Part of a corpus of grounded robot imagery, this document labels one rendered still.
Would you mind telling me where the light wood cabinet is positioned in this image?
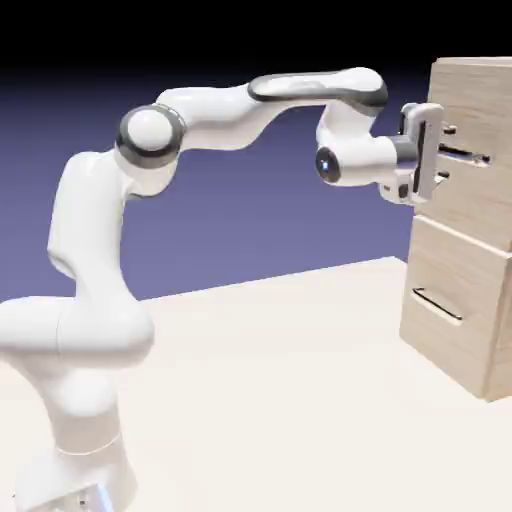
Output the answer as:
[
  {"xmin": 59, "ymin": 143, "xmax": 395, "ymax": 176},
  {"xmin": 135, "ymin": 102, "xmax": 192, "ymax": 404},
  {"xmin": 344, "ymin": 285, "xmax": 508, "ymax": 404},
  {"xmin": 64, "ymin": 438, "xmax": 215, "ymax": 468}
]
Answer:
[{"xmin": 399, "ymin": 56, "xmax": 512, "ymax": 404}]

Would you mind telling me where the light wood drawer front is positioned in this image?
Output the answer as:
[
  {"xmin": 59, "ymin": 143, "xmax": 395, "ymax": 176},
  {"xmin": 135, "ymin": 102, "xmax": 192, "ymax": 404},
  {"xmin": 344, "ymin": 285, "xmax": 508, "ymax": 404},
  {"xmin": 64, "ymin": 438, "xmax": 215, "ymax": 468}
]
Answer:
[
  {"xmin": 399, "ymin": 214, "xmax": 512, "ymax": 402},
  {"xmin": 414, "ymin": 56, "xmax": 512, "ymax": 254}
]

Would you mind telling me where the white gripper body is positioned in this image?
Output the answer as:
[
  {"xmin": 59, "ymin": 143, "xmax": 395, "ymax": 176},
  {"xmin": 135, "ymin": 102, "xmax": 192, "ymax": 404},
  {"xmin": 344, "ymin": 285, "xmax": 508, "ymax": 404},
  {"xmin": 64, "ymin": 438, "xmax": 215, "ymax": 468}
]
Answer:
[{"xmin": 400, "ymin": 102, "xmax": 448, "ymax": 201}]

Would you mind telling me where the dark metal drawer handle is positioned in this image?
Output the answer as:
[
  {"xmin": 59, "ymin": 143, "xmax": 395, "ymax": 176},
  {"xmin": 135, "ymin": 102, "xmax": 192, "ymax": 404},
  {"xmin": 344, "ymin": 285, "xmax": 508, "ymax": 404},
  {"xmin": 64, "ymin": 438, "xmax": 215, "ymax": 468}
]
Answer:
[
  {"xmin": 411, "ymin": 286, "xmax": 464, "ymax": 322},
  {"xmin": 438, "ymin": 144, "xmax": 492, "ymax": 166}
]

